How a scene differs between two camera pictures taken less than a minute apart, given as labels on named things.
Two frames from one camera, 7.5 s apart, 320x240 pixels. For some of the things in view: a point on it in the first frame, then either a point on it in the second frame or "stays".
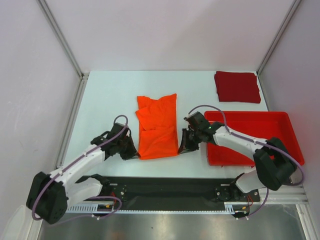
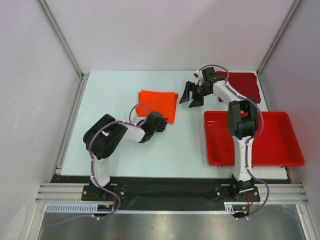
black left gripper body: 125,149 to 160,128
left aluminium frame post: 62,38 stays
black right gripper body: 191,136 to 195,91
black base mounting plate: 173,190 stays
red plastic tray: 262,125 stays
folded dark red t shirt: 238,87 stays
